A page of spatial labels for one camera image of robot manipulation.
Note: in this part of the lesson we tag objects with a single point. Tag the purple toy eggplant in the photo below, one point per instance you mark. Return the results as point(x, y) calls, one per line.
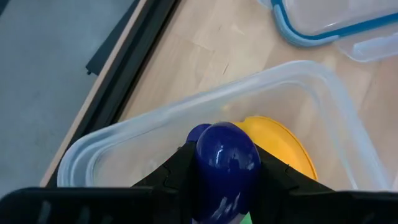
point(227, 165)

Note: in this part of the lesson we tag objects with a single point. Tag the black metal table frame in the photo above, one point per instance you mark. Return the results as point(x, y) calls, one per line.
point(133, 62)

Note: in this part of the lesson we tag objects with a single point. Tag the clear plastic container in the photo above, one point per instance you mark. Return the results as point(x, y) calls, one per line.
point(140, 155)

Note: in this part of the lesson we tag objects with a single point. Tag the yellow toy lemon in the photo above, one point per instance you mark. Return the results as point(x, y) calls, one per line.
point(280, 143)

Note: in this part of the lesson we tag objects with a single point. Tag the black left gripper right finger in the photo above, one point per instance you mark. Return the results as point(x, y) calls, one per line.
point(273, 189)

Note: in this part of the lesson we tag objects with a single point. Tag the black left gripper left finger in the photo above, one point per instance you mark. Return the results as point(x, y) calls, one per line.
point(177, 180)

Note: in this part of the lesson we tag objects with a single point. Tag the clear lid with blue seal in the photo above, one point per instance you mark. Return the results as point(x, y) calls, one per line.
point(342, 15)

